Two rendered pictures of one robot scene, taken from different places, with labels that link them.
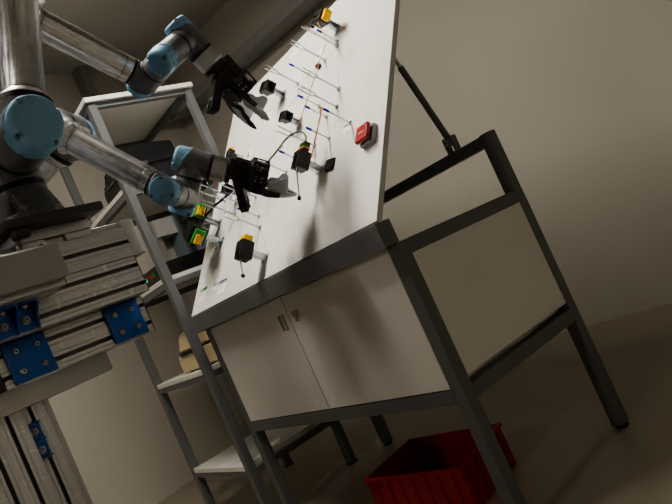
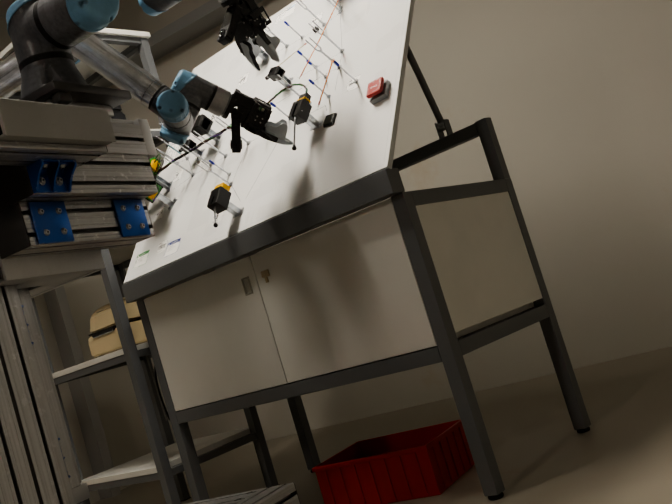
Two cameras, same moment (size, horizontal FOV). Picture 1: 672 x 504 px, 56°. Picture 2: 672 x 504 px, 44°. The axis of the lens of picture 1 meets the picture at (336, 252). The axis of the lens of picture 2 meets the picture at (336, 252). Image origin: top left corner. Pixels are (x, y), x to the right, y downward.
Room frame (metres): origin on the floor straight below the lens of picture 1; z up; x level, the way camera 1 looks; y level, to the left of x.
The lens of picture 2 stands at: (-0.41, 0.46, 0.54)
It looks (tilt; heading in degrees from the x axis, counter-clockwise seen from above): 4 degrees up; 349
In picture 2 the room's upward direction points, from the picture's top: 17 degrees counter-clockwise
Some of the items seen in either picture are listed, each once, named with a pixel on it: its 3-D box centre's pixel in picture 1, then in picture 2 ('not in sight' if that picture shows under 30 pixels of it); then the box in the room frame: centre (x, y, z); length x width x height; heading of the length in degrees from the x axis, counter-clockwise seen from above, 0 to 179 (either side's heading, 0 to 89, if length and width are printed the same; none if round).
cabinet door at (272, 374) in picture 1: (265, 364); (211, 338); (2.25, 0.39, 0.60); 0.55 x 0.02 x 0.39; 39
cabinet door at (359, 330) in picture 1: (356, 337); (336, 296); (1.82, 0.05, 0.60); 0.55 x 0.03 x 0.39; 39
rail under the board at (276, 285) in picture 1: (272, 288); (242, 245); (2.03, 0.24, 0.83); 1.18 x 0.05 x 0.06; 39
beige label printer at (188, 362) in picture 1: (214, 336); (133, 320); (2.76, 0.64, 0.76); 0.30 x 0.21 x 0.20; 133
